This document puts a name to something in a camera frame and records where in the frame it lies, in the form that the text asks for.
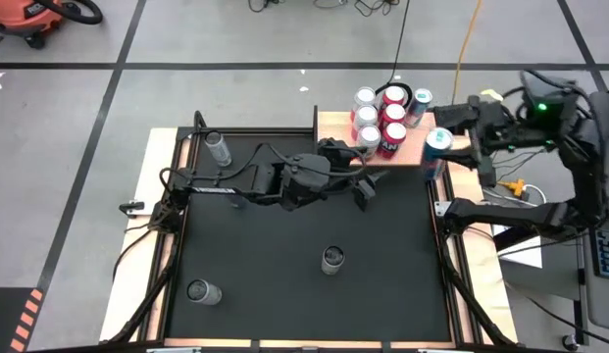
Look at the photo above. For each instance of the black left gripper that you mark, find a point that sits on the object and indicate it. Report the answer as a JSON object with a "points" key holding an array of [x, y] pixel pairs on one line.
{"points": [[309, 179]]}

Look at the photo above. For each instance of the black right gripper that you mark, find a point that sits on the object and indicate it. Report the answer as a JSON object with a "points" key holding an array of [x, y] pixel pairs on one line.
{"points": [[495, 130]]}

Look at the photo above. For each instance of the red Fanta can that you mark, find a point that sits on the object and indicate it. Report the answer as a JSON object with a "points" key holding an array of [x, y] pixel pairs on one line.
{"points": [[393, 137], [394, 94], [394, 114]]}

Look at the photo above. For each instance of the blue silver Red Bull can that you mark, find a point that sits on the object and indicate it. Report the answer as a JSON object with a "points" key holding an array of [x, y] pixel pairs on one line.
{"points": [[421, 103]]}

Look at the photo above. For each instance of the silver white Celsius can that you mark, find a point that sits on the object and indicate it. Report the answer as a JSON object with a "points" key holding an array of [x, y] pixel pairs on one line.
{"points": [[332, 262]]}

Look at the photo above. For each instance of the silver slim can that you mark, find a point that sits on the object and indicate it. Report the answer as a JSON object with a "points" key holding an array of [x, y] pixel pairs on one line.
{"points": [[201, 291], [219, 152]]}

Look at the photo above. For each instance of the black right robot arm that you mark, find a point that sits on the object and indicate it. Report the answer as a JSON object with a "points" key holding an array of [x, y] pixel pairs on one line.
{"points": [[520, 216]]}

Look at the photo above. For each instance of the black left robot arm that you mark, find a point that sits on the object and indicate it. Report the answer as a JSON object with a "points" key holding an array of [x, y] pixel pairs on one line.
{"points": [[235, 184]]}

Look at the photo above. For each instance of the wooden shelf with black legs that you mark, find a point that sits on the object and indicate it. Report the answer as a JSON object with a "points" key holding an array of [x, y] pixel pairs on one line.
{"points": [[333, 127]]}

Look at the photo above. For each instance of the yellow tag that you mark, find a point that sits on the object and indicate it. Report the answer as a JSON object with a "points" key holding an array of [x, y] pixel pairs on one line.
{"points": [[491, 93]]}

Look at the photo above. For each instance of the yellow power plug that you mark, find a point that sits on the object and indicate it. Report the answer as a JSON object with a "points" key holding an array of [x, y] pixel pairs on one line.
{"points": [[515, 187]]}

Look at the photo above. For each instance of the black desk beam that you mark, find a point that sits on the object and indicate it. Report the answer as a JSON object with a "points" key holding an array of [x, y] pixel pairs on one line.
{"points": [[510, 239]]}

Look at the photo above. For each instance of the silver aluminium bar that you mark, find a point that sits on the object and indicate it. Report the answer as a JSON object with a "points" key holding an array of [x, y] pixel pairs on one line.
{"points": [[174, 350], [446, 350]]}

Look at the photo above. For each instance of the grey laptop with keyboard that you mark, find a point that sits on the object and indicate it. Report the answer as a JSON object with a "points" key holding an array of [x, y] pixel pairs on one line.
{"points": [[607, 265]]}

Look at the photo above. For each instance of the black caster wheel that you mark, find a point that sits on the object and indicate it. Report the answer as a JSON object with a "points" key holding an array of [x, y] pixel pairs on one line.
{"points": [[569, 341]]}

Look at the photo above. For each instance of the orange shop vacuum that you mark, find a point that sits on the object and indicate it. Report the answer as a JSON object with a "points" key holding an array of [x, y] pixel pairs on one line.
{"points": [[19, 17]]}

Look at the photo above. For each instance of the black orange hazard mat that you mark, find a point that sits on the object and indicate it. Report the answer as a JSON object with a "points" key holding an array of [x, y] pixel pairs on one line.
{"points": [[5, 318]]}

